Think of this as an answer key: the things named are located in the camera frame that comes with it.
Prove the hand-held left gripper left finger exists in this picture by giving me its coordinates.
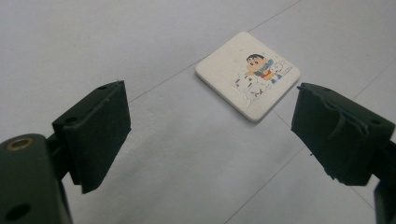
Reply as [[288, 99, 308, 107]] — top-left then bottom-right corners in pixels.
[[46, 79, 133, 195]]

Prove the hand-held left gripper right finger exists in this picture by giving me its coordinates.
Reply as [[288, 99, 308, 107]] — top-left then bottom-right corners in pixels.
[[290, 82, 396, 190]]

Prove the white square cartoon print coaster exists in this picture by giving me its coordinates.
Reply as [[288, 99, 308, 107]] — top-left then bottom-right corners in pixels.
[[194, 31, 302, 122]]

